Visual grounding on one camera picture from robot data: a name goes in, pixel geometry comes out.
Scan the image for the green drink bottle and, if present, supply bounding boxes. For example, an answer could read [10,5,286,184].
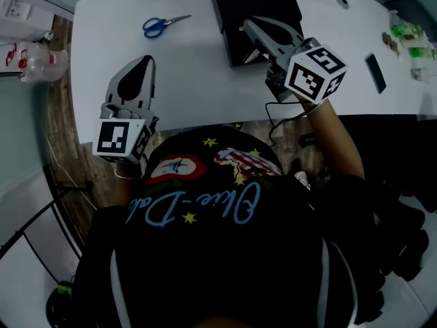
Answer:
[391,23,425,40]
[407,46,437,61]

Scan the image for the thin gold bracelet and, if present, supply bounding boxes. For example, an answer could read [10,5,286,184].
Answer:
[113,167,145,181]

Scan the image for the small brown object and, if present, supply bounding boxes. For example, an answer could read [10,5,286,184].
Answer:
[382,31,401,57]

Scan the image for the person's left forearm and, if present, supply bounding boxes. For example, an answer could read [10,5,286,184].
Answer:
[113,161,147,208]

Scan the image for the person's black printed shirt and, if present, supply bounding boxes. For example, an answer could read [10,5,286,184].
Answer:
[73,124,359,328]

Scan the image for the person's grey shoe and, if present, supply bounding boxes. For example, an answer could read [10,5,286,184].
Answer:
[292,170,312,191]

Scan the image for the person's right forearm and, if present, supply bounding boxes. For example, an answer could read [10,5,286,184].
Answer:
[299,98,367,181]

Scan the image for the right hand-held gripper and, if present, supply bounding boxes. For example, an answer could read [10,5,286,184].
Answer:
[242,15,348,105]

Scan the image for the black metal frame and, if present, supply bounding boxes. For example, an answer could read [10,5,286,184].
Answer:
[0,164,94,286]

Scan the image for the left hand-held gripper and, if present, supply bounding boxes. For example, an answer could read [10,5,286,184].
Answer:
[92,55,160,165]

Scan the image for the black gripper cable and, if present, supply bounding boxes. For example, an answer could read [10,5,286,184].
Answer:
[264,100,318,149]

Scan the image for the black smartphone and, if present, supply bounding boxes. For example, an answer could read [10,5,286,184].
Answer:
[364,53,388,95]

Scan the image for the blue-handled scissors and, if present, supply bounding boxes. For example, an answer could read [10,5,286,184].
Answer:
[142,14,193,40]

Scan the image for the white water dispenser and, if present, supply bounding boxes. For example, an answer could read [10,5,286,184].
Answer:
[0,0,56,42]

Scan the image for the black office chair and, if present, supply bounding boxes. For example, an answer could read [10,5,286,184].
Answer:
[307,114,437,324]

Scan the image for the black box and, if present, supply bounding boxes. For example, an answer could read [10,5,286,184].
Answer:
[211,0,305,69]

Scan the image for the clear water jug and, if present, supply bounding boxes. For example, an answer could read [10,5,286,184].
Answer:
[3,42,38,80]
[20,48,70,83]

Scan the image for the black device with green strap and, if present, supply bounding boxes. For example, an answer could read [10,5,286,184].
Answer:
[45,280,75,328]

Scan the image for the clear glass cup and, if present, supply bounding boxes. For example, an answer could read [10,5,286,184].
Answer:
[410,66,432,83]

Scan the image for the white floor cable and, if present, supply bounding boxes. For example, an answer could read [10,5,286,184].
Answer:
[46,138,99,212]

